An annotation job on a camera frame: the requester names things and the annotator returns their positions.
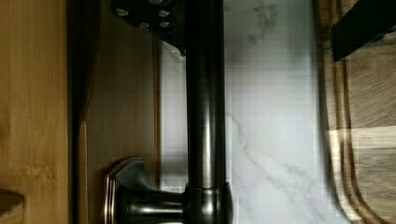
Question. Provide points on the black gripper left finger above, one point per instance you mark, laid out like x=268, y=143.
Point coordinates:
x=162, y=18

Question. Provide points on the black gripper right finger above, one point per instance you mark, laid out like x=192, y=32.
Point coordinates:
x=367, y=21

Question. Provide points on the wooden drawer box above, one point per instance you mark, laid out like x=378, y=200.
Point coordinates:
x=48, y=49

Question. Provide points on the wooden cutting board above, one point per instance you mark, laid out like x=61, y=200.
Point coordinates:
x=357, y=110

